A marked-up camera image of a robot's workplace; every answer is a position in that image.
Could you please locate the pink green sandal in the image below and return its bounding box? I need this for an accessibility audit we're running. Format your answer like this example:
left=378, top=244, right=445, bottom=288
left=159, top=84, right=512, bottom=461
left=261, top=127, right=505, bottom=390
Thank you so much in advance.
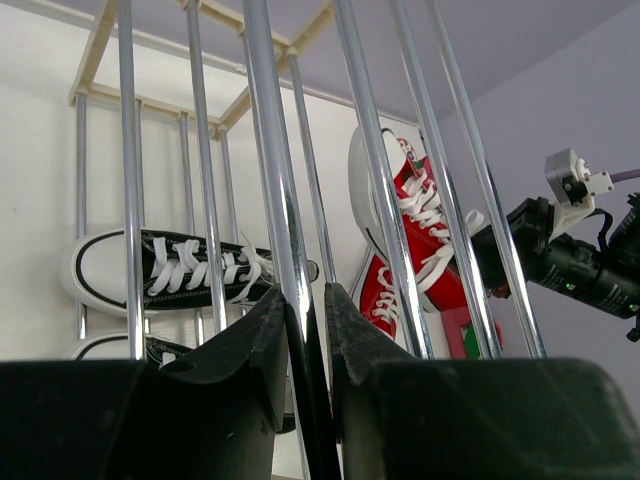
left=441, top=307, right=481, bottom=360
left=396, top=137, right=423, bottom=171

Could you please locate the cream metal shoe shelf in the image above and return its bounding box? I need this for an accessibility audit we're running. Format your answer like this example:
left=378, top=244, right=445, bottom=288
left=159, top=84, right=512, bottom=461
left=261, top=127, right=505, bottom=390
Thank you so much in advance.
left=67, top=0, right=548, bottom=480

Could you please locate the black sneaker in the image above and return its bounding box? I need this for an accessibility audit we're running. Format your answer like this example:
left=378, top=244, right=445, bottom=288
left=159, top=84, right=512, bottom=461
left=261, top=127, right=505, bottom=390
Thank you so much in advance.
left=58, top=227, right=321, bottom=317
left=62, top=333, right=192, bottom=368

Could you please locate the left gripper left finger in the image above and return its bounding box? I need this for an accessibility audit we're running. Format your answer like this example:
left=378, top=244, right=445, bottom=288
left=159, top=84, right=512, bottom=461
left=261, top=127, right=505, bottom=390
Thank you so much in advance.
left=1, top=286, right=288, bottom=479

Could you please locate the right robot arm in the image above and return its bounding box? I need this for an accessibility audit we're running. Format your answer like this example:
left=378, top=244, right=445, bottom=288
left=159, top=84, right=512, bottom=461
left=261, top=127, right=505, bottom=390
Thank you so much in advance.
left=507, top=192, right=639, bottom=319

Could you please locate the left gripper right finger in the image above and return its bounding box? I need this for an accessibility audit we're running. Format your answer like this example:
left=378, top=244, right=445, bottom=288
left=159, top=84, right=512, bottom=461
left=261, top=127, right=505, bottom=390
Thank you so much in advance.
left=325, top=284, right=639, bottom=479

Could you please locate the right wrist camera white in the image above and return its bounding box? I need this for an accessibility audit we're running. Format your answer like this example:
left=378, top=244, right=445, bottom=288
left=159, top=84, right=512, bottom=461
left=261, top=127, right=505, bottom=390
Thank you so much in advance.
left=545, top=148, right=613, bottom=240

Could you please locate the red sneaker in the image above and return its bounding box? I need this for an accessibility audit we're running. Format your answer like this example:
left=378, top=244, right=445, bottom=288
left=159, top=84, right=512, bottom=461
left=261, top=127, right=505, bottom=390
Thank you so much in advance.
left=350, top=249, right=408, bottom=350
left=348, top=128, right=467, bottom=313

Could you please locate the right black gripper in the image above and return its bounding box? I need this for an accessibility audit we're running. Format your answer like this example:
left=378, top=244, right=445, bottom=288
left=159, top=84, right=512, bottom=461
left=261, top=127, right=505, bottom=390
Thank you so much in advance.
left=472, top=197, right=613, bottom=300

